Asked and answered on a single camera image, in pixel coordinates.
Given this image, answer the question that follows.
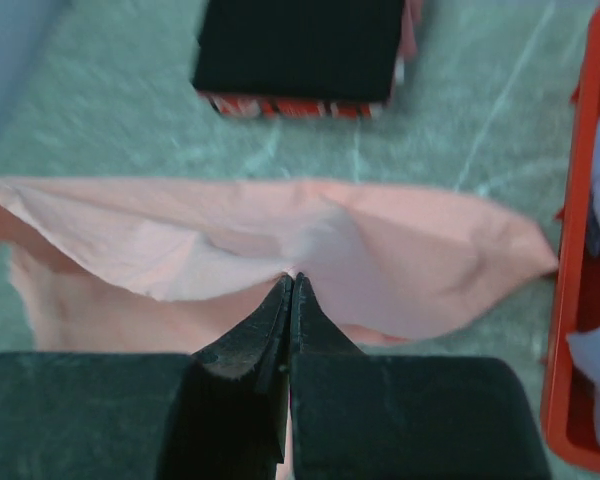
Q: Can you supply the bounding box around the black folded t shirt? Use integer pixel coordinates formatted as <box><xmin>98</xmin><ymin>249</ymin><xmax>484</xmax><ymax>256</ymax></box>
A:
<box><xmin>192</xmin><ymin>0</ymin><xmax>404</xmax><ymax>102</ymax></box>

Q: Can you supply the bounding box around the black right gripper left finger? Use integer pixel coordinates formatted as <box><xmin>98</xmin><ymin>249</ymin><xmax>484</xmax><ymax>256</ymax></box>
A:
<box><xmin>0</xmin><ymin>277</ymin><xmax>293</xmax><ymax>479</ymax></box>

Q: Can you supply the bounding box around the red plastic bin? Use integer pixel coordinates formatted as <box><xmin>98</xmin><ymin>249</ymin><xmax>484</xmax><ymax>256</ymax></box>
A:
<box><xmin>541</xmin><ymin>7</ymin><xmax>600</xmax><ymax>474</ymax></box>

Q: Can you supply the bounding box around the red patterned folded t shirt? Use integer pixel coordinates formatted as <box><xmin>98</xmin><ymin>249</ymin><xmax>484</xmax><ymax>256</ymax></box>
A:
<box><xmin>207</xmin><ymin>54</ymin><xmax>406</xmax><ymax>122</ymax></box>

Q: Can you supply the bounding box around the salmon pink t shirt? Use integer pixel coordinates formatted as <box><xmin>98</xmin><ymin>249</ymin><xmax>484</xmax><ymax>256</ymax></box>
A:
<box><xmin>0</xmin><ymin>175</ymin><xmax>560</xmax><ymax>480</ymax></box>

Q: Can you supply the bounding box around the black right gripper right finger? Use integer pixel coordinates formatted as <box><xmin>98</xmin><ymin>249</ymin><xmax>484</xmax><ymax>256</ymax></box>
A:
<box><xmin>290</xmin><ymin>276</ymin><xmax>551</xmax><ymax>479</ymax></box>

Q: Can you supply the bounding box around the pink folded t shirt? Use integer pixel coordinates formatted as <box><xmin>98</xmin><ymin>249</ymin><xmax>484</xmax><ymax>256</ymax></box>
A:
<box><xmin>399</xmin><ymin>0</ymin><xmax>424</xmax><ymax>61</ymax></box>

